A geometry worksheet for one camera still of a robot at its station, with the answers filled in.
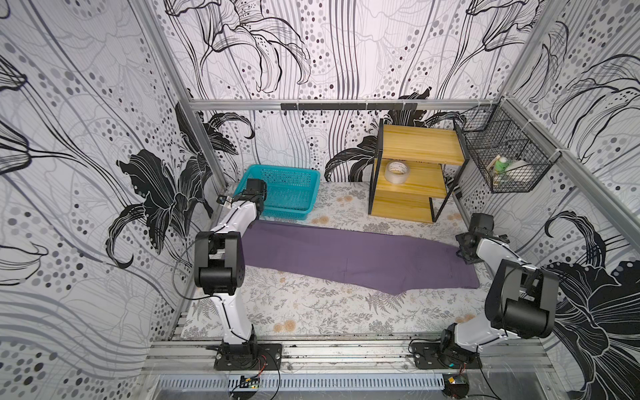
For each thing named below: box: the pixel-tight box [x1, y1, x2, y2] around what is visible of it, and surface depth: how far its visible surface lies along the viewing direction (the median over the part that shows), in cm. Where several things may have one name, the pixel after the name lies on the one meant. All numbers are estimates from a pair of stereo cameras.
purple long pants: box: [242, 220, 480, 295], surface depth 94 cm
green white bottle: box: [494, 156, 510, 175], surface depth 80 cm
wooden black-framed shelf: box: [368, 119, 470, 224], surface depth 99 cm
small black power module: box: [442, 373, 470, 399], surface depth 71 cm
